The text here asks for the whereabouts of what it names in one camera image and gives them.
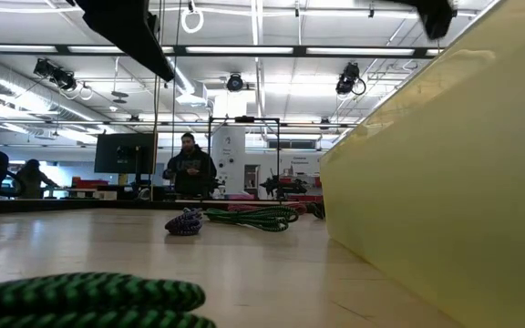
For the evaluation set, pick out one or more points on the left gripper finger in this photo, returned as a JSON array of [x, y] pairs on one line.
[[126, 27]]

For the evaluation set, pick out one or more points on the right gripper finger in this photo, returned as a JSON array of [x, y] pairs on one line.
[[435, 16]]

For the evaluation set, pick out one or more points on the black background robot arm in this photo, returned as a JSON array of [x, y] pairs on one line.
[[285, 186]]

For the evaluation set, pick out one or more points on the overhead LED light bar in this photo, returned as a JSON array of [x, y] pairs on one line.
[[244, 50]]

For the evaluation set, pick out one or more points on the black monitor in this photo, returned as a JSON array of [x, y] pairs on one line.
[[123, 152]]

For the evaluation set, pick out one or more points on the red storage bin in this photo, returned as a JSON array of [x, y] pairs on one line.
[[89, 182]]

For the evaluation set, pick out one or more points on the yellow plastic bin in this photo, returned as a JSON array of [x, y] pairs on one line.
[[449, 182]]

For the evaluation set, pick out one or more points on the black ceiling camera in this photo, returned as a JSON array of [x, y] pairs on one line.
[[55, 75], [348, 78]]

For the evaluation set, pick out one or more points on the round silver air duct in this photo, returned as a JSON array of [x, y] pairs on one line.
[[25, 91]]

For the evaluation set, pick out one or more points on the black overhead camera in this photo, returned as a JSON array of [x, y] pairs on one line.
[[235, 83]]

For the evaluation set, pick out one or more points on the black background rig frame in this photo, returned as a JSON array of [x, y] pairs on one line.
[[244, 119]]

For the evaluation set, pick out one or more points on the black aluminium rig frame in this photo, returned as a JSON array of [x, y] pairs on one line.
[[107, 206]]

